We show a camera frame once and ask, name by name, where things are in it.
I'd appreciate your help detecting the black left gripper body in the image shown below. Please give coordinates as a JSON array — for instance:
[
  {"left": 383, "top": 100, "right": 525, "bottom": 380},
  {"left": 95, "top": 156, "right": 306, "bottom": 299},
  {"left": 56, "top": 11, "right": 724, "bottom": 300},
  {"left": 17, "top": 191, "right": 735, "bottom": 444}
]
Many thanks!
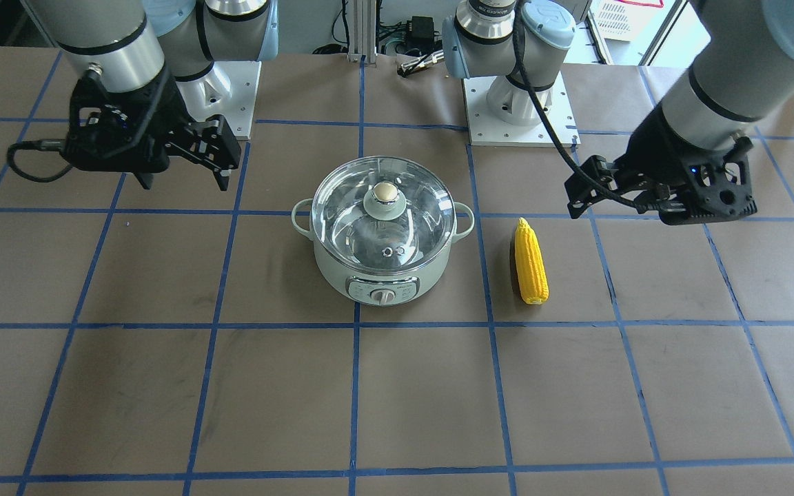
[{"left": 621, "top": 107, "right": 758, "bottom": 225}]

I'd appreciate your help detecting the aluminium frame post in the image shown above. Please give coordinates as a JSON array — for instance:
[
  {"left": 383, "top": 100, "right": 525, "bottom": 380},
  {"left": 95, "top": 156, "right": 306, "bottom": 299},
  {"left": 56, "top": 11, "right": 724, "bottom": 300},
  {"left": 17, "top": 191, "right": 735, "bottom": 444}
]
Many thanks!
[{"left": 343, "top": 1, "right": 379, "bottom": 65}]

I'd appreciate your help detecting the black power brick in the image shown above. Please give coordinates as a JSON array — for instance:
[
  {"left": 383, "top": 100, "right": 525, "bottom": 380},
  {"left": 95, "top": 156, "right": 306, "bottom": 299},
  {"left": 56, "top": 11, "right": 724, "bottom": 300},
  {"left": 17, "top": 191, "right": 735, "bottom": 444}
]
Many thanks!
[{"left": 405, "top": 16, "right": 436, "bottom": 51}]

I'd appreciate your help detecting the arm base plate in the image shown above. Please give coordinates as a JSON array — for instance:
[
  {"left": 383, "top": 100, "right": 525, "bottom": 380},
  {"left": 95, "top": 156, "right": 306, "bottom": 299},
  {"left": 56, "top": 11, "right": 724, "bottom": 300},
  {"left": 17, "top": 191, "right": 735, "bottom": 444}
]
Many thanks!
[
  {"left": 179, "top": 61, "right": 263, "bottom": 141},
  {"left": 462, "top": 74, "right": 580, "bottom": 148}
]

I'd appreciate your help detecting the pale green electric pot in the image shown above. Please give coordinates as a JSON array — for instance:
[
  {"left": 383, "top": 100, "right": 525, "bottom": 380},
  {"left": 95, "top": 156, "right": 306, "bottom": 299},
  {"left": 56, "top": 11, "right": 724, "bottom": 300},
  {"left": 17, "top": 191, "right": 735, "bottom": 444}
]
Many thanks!
[{"left": 292, "top": 157, "right": 475, "bottom": 307}]

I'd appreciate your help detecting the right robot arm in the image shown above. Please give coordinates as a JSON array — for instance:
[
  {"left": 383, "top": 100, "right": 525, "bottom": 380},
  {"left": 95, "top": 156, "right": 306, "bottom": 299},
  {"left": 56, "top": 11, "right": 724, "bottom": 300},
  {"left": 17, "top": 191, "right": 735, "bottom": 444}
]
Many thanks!
[{"left": 7, "top": 1, "right": 278, "bottom": 191}]

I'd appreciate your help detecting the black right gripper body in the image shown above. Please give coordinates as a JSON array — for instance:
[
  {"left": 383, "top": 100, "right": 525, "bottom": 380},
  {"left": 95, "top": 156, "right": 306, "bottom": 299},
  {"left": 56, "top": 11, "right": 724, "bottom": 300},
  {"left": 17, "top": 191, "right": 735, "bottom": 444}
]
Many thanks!
[{"left": 60, "top": 65, "right": 193, "bottom": 189}]

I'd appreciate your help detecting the glass pot lid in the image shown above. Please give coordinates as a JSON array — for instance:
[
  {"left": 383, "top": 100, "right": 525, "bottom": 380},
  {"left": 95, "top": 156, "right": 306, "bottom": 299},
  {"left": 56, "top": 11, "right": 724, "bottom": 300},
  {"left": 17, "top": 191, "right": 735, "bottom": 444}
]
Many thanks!
[{"left": 305, "top": 155, "right": 462, "bottom": 276}]

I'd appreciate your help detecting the yellow corn cob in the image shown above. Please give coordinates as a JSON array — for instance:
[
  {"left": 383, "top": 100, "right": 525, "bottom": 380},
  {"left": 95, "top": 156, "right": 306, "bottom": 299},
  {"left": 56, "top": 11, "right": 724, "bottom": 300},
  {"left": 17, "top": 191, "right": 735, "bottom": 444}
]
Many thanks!
[{"left": 513, "top": 217, "right": 549, "bottom": 305}]

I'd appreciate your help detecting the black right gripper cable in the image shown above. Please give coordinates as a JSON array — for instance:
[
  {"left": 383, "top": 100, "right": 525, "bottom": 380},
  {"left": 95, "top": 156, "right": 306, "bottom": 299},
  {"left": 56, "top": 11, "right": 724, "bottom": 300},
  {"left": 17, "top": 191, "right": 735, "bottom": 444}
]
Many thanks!
[{"left": 6, "top": 138, "right": 67, "bottom": 183}]

